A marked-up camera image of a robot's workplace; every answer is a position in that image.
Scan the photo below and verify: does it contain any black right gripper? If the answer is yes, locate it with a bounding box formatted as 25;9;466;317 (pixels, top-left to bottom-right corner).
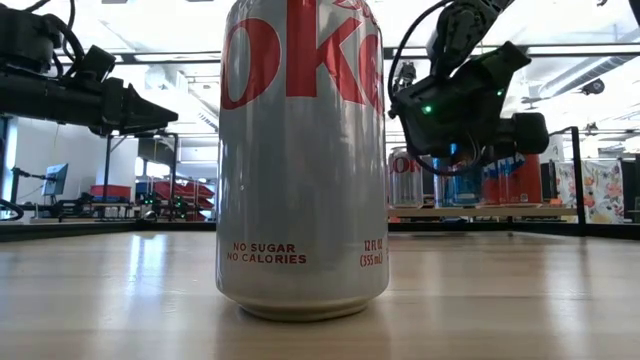
391;64;550;169

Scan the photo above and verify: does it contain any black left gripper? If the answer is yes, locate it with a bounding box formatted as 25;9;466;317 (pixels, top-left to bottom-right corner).
47;74;179;136

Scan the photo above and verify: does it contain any red Fanta soda can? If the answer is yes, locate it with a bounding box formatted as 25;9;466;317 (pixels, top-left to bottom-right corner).
498;152;545;208
482;154;502;209

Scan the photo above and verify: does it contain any silver Diet Coke can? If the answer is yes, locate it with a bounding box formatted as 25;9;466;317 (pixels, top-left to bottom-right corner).
388;147;424;210
215;0;391;323

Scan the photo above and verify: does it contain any wooden shelf board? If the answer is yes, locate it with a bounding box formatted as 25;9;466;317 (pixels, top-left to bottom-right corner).
388;206;579;219

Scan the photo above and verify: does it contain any grey hanging box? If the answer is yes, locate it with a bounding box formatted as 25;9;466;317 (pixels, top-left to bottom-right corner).
137;137;176;167

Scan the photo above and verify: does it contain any red storage bin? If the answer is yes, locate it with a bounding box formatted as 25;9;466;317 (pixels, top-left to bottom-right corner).
89;184;134;200

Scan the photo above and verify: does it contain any red blue shelving cart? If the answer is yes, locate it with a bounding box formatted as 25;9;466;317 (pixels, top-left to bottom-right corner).
134;178;217;222

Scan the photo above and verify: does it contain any floral cloth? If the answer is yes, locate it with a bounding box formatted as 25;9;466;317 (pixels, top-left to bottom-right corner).
553;159;626;225

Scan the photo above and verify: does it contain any computer monitor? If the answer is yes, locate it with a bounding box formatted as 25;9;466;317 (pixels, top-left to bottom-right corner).
41;162;72;199

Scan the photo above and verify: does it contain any dark cabinet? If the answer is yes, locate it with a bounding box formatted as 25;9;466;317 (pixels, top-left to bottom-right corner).
619;154;640;225

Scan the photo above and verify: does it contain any black background rack frame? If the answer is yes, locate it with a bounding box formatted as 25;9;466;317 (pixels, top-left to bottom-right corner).
101;130;180;221

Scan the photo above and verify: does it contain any black shelf side rail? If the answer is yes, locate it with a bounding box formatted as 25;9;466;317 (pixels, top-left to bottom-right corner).
547;125;587;225

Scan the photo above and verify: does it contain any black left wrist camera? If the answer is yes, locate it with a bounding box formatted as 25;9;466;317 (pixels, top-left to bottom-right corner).
73;44;118;84

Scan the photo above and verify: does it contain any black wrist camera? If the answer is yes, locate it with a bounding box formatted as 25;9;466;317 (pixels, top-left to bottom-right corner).
73;44;118;84
467;40;533;94

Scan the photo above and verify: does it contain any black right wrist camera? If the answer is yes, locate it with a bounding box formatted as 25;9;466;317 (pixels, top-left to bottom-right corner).
467;40;533;94

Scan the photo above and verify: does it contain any black ceiling mounted camera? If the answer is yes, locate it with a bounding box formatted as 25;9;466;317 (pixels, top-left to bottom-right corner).
579;78;607;97
394;61;419;94

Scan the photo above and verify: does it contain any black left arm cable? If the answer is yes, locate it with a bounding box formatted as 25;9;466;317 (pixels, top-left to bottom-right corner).
22;0;87;69

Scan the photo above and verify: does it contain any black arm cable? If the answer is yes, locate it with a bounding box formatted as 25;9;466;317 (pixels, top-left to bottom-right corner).
22;0;87;69
387;0;484;177

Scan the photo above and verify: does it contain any black metal table frame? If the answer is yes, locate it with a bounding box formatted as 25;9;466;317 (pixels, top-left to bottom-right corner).
0;219;640;244

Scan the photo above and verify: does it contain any black cable loop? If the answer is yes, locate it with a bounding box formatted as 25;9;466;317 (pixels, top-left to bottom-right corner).
0;197;25;223

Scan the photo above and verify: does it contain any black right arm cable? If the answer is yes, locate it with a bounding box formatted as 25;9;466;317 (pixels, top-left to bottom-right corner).
387;0;484;177

